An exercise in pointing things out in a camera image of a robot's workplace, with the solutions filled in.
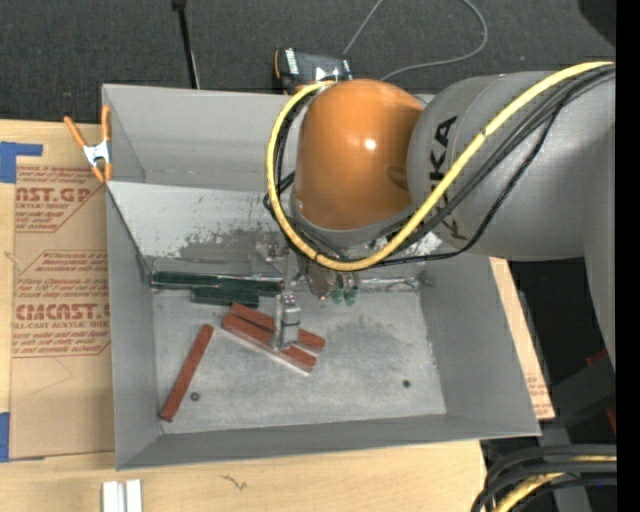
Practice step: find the short dark green flat block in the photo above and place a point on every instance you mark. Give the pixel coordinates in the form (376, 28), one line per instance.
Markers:
(220, 298)

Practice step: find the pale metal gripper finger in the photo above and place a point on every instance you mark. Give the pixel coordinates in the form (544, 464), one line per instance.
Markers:
(276, 325)
(290, 322)

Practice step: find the red-brown flat block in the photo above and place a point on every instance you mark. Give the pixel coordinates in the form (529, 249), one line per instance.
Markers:
(247, 330)
(187, 372)
(252, 316)

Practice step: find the brown cardboard board, red print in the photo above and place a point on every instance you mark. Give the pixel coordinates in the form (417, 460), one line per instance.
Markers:
(60, 400)

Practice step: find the long dark green flat block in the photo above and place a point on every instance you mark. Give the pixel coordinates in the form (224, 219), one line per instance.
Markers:
(200, 280)

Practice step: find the grey metal bin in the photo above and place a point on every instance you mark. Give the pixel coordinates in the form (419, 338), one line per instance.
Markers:
(350, 380)

